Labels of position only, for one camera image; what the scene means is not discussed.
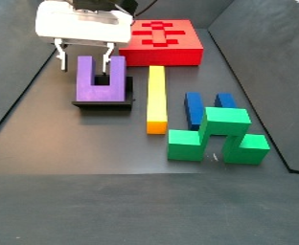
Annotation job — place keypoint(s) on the blue U-shaped block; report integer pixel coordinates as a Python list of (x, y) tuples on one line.
[(195, 107)]

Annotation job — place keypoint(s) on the purple U-shaped block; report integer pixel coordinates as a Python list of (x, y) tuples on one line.
[(90, 92)]

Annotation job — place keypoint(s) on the green arch block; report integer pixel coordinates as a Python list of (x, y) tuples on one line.
[(243, 148)]

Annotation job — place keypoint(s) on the yellow long bar block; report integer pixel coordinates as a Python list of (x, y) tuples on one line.
[(156, 110)]

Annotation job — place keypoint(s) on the red board with recesses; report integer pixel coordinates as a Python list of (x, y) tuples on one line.
[(162, 42)]

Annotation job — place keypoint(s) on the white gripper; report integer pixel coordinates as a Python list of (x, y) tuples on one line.
[(61, 22)]

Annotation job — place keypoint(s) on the black fixture stand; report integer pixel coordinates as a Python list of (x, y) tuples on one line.
[(110, 105)]

